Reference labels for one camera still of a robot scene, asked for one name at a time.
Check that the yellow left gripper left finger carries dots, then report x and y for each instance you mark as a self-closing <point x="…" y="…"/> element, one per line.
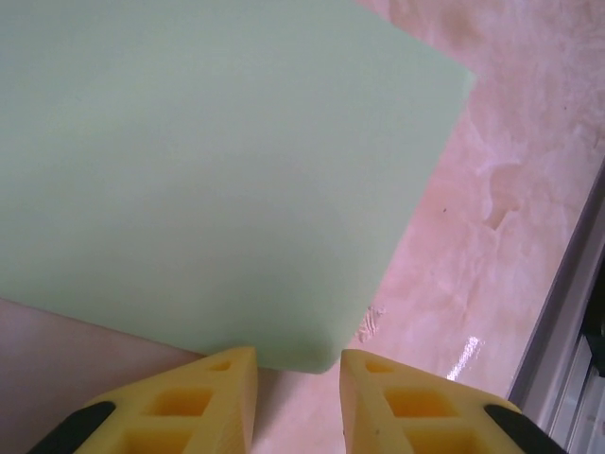
<point x="189" y="406"/>

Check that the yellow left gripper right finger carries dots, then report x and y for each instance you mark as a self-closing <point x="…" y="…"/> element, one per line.
<point x="416" y="411"/>

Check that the long aluminium mounting rail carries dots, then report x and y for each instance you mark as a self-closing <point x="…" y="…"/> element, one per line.
<point x="567" y="331"/>

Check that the green square paper sheet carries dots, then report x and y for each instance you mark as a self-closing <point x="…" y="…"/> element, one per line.
<point x="212" y="165"/>

